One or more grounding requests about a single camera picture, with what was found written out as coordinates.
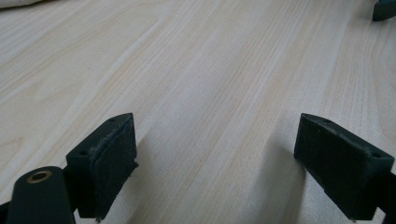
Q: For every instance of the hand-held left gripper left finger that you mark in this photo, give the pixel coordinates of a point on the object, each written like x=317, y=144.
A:
x=109, y=161

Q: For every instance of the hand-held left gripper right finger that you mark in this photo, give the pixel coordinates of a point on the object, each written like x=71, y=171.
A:
x=342, y=165

